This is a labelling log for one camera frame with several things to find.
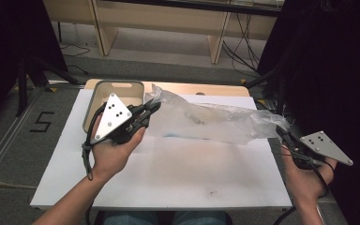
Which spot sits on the black metal stand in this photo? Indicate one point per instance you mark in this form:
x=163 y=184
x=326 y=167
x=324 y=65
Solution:
x=22 y=84
x=279 y=93

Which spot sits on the person's legs in jeans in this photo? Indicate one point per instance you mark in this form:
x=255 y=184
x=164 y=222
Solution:
x=137 y=218

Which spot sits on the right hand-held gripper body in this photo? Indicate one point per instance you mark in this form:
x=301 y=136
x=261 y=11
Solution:
x=325 y=146

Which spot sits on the person's right hand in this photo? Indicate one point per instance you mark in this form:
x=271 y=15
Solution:
x=306 y=184

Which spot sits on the light wooden desk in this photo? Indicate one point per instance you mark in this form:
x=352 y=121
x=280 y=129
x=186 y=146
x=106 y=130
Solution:
x=168 y=18

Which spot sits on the beige basket with grey rim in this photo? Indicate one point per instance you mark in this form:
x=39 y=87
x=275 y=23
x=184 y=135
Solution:
x=118 y=90

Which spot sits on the clear plastic bag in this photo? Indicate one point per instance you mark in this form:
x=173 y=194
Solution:
x=215 y=125

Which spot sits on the person's left hand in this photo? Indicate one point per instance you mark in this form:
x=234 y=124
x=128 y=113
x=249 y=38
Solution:
x=111 y=159

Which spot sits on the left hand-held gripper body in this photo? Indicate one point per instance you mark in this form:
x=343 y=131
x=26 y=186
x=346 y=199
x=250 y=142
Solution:
x=114 y=115

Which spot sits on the dark curtain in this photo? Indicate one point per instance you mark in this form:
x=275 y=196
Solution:
x=12 y=37
x=334 y=78

